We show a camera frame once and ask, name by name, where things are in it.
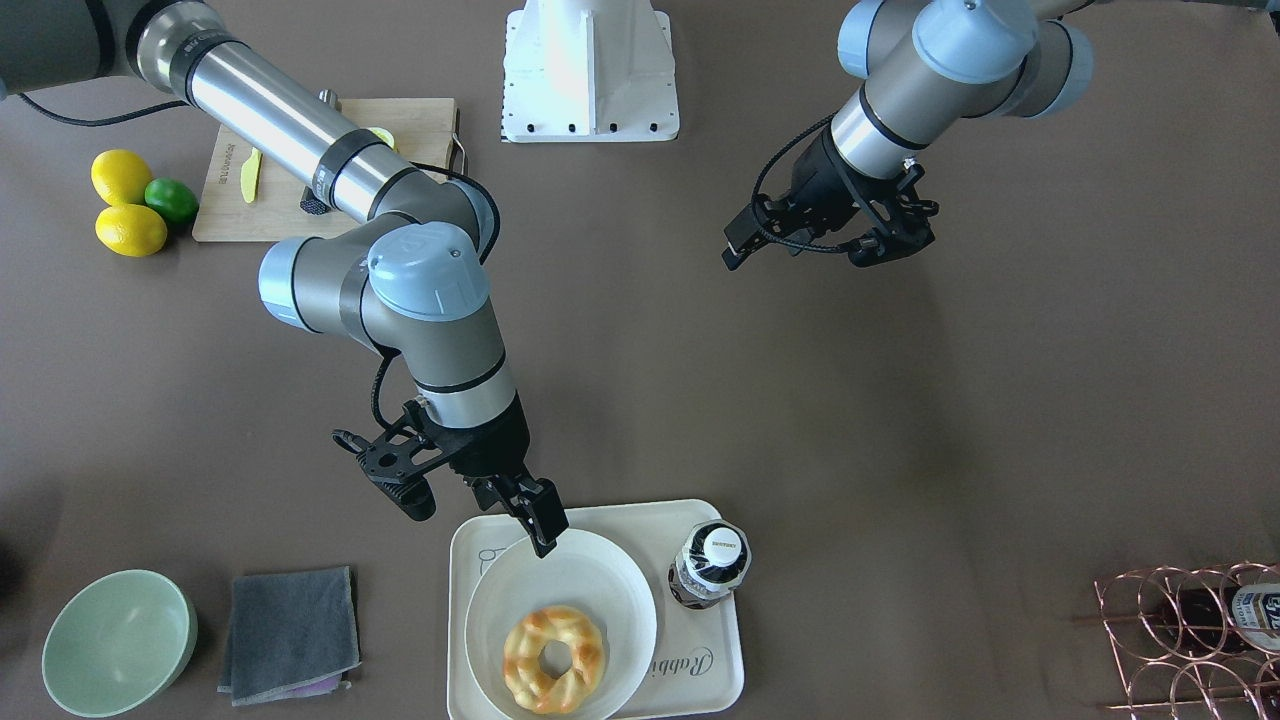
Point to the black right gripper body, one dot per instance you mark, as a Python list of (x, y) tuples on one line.
[(497, 443)]

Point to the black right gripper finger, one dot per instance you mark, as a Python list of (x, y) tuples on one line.
[(535, 502)]

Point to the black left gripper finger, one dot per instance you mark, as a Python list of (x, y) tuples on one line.
[(744, 237)]

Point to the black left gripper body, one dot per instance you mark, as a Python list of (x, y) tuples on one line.
[(815, 183)]

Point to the white round plate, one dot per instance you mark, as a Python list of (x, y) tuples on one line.
[(587, 572)]

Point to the glazed twisted ring donut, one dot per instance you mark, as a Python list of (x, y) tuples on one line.
[(553, 660)]

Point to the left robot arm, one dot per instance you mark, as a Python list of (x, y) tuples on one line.
[(922, 66)]

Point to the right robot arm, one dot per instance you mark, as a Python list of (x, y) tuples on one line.
[(402, 273)]

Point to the dark drink bottle on tray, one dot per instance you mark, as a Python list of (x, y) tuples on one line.
[(710, 565)]

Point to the cream rabbit print tray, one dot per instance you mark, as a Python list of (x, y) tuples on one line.
[(697, 664)]

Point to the folded grey cloth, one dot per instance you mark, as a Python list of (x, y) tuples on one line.
[(290, 635)]

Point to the lemon half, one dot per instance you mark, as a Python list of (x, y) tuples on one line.
[(384, 136)]

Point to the bamboo cutting board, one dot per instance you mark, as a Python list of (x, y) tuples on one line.
[(423, 127)]

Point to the yellow plastic knife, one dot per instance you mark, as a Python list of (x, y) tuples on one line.
[(249, 176)]

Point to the green lime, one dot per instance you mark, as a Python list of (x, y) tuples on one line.
[(174, 201)]

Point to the whole yellow lemon lower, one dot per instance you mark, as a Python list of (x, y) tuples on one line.
[(131, 230)]

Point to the whole yellow lemon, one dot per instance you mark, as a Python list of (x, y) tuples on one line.
[(131, 230), (120, 177)]

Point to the mint green bowl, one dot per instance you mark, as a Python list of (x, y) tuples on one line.
[(117, 643)]

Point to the whole yellow lemon upper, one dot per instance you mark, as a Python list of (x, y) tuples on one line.
[(120, 177)]

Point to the dark drink bottle in rack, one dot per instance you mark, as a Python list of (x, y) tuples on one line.
[(1237, 620)]

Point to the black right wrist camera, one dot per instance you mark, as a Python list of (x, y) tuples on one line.
[(389, 461)]

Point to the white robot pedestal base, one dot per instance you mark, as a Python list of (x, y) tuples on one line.
[(589, 72)]

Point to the copper wire bottle rack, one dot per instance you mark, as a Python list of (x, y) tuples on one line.
[(1161, 680)]

